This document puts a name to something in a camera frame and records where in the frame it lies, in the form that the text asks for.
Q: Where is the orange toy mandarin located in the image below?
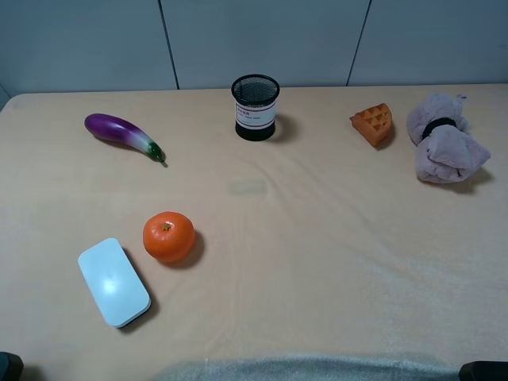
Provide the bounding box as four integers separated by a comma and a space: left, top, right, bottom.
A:
142, 211, 195, 264

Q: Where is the purple towel with black band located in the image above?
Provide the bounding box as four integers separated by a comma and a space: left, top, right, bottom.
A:
406, 93, 491, 184

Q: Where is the black mesh pen holder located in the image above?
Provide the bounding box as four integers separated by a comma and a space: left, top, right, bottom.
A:
231, 74, 280, 141

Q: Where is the orange toy waffle slice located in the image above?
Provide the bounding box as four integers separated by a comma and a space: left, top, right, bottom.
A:
350, 103, 394, 148

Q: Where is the white rectangular box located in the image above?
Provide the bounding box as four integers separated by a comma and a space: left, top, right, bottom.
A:
78, 237, 151, 328

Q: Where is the black object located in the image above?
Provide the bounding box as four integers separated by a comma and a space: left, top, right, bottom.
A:
459, 360, 508, 381
0, 352, 24, 381

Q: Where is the purple toy eggplant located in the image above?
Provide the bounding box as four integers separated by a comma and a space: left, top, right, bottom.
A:
84, 114, 165, 163

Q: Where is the black object bottom right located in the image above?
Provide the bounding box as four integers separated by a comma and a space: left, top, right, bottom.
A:
459, 360, 508, 381

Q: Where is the black object bottom left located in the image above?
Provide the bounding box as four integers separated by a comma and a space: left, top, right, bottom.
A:
0, 352, 24, 381

